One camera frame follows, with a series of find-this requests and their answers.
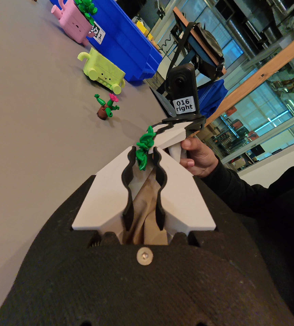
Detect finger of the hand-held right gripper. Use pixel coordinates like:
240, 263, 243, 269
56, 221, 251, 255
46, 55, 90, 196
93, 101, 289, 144
148, 127, 187, 155
150, 121, 187, 134

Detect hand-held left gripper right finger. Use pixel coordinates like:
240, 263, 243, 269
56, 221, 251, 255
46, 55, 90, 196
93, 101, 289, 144
153, 146, 217, 237

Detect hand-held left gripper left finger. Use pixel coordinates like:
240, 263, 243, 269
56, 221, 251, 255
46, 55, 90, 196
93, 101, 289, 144
72, 146, 136, 237

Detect person's right forearm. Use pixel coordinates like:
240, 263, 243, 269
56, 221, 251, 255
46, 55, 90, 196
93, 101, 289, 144
200, 160, 272, 217

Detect person's right hand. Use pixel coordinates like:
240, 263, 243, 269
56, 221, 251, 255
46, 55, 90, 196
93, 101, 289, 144
180, 136, 219, 178

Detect blue bag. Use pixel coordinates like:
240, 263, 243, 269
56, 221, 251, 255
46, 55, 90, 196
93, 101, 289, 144
197, 79, 228, 119

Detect black-framed wooden desk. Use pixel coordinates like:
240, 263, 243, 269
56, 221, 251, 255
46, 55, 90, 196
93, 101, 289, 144
157, 6, 226, 89

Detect toy cactus with pink flower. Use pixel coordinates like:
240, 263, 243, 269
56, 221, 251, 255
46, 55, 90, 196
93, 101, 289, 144
94, 93, 120, 121

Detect blue plastic bin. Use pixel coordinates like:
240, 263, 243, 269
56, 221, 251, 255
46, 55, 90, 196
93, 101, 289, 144
50, 0, 163, 82

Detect wooden ceiling beam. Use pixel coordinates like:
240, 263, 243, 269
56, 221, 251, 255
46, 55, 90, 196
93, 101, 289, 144
204, 28, 294, 126

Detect lime green toy pot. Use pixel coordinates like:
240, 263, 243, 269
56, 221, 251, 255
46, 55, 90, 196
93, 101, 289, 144
77, 47, 126, 95

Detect person's black jacket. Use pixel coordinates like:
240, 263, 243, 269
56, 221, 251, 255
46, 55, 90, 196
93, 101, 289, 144
239, 164, 294, 326

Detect silver ventilation ducts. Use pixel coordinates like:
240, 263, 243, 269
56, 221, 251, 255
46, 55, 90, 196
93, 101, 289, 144
208, 0, 294, 77

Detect pink toy pot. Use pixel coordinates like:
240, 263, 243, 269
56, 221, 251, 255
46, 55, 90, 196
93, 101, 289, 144
51, 0, 96, 47

